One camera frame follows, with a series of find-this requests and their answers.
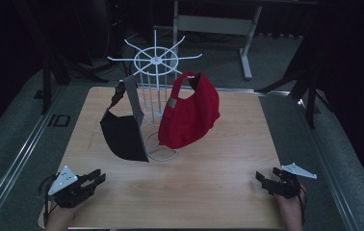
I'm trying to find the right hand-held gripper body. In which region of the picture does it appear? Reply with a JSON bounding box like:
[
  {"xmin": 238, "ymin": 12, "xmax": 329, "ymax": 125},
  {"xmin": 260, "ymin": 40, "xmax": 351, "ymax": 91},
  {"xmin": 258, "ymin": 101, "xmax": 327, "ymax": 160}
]
[{"xmin": 267, "ymin": 163, "xmax": 318, "ymax": 200}]

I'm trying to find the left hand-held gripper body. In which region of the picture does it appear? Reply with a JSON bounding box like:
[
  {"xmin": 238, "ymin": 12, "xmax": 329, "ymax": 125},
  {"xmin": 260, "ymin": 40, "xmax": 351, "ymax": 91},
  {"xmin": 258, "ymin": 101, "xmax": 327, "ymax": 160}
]
[{"xmin": 47, "ymin": 165, "xmax": 96, "ymax": 209}]

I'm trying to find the black baseball cap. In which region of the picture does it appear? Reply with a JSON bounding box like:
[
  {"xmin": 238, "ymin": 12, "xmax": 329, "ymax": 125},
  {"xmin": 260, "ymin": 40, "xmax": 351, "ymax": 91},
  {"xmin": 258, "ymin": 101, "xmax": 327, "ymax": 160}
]
[{"xmin": 99, "ymin": 75, "xmax": 150, "ymax": 164}]

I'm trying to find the red baseball cap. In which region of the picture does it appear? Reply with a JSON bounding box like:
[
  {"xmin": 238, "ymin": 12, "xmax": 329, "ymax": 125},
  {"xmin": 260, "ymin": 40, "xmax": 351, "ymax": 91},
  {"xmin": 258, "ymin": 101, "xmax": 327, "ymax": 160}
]
[{"xmin": 157, "ymin": 70, "xmax": 221, "ymax": 150}]

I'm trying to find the white wire hat rack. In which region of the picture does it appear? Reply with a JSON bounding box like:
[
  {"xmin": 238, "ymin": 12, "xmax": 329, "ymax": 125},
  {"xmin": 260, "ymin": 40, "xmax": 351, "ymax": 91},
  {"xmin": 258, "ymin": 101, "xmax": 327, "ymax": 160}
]
[{"xmin": 107, "ymin": 29, "xmax": 203, "ymax": 163}]

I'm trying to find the person's right hand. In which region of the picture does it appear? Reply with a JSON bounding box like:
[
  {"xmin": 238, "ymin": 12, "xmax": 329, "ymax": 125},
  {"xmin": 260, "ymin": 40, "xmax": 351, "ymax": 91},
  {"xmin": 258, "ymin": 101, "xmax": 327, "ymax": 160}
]
[{"xmin": 274, "ymin": 187, "xmax": 306, "ymax": 223}]

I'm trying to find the person's left hand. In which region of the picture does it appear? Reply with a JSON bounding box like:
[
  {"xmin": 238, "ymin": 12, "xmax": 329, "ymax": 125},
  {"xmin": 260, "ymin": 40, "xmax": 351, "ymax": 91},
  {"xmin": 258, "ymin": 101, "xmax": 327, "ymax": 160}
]
[{"xmin": 44, "ymin": 202, "xmax": 84, "ymax": 231}]

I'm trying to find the black tripod stand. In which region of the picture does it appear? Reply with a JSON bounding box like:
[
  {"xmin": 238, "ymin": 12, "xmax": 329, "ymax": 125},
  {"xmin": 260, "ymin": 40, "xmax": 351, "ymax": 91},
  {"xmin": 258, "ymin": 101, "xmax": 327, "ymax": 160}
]
[
  {"xmin": 255, "ymin": 61, "xmax": 332, "ymax": 129},
  {"xmin": 39, "ymin": 51, "xmax": 109, "ymax": 116}
]

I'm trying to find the dark curtain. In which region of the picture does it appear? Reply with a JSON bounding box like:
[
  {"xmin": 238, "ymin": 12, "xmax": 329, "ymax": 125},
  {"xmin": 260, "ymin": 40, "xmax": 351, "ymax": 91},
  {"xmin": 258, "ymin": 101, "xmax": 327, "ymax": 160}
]
[{"xmin": 299, "ymin": 0, "xmax": 364, "ymax": 200}]

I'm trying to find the black cable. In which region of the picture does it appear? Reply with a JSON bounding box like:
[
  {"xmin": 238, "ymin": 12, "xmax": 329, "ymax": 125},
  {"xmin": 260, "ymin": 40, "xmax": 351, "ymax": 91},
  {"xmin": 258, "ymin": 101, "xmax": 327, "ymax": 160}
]
[{"xmin": 37, "ymin": 173, "xmax": 59, "ymax": 226}]

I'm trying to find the aluminium floor rail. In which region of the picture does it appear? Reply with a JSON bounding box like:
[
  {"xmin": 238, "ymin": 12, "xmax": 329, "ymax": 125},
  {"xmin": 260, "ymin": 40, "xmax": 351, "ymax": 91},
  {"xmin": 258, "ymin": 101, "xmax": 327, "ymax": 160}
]
[
  {"xmin": 217, "ymin": 88, "xmax": 292, "ymax": 97},
  {"xmin": 299, "ymin": 97, "xmax": 363, "ymax": 231},
  {"xmin": 0, "ymin": 86, "xmax": 66, "ymax": 231}
]

